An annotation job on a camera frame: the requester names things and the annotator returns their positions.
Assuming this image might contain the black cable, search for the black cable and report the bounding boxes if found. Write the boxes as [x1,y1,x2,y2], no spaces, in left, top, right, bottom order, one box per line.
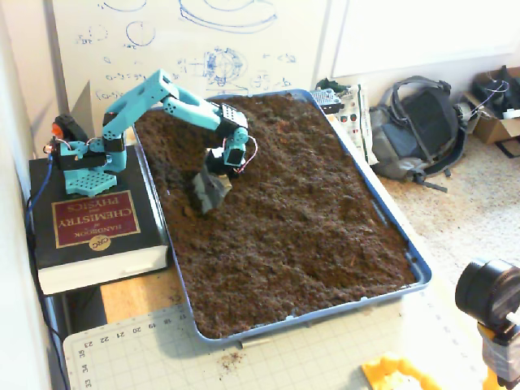
[24,194,70,390]

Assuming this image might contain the yellow plastic part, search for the yellow plastic part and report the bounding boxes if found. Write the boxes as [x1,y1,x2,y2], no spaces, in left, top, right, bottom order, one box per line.
[360,353,444,390]

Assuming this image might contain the grey backpack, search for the grey backpack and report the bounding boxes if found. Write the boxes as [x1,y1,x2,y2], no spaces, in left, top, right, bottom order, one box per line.
[368,76,468,193]

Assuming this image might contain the green cutting mat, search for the green cutting mat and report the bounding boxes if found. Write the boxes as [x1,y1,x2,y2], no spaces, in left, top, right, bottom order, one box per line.
[63,290,492,390]

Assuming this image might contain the black camera lens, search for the black camera lens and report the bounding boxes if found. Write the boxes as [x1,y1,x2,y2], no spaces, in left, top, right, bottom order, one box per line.
[454,258,520,330]

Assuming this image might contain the blue plastic tray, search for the blue plastic tray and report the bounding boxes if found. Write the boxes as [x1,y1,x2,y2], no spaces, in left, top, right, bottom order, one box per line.
[130,88,432,349]

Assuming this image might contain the black equipment pile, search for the black equipment pile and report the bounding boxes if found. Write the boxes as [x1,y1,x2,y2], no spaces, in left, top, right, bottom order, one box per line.
[470,65,520,119]

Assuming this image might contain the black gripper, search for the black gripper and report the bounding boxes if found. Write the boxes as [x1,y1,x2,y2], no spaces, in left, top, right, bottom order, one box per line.
[190,145,245,215]

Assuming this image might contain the whiteboard with blue drawings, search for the whiteboard with blue drawings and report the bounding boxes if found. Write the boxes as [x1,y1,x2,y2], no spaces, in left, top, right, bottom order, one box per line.
[43,0,331,123]

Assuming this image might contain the black device with grille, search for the black device with grille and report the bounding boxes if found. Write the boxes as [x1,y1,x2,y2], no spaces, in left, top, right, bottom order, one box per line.
[310,87,345,115]

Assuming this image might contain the blue cable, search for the blue cable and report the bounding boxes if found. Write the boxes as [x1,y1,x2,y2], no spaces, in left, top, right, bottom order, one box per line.
[24,156,56,245]

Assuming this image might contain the black chemistry physics handbook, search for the black chemistry physics handbook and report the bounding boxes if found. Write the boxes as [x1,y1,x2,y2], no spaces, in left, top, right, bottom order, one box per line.
[28,144,171,296]

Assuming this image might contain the yellow taped camera stand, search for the yellow taped camera stand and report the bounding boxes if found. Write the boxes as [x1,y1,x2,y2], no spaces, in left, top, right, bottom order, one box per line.
[477,320,520,390]

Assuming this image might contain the brown soil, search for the brown soil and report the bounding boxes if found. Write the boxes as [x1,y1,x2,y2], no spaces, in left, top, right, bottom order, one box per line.
[134,93,418,340]

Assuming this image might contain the cardboard box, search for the cardboard box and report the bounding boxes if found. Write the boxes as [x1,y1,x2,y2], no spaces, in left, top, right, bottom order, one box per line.
[462,67,520,158]

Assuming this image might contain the blank white board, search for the blank white board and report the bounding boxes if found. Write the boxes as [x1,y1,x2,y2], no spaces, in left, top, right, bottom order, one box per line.
[331,0,520,80]

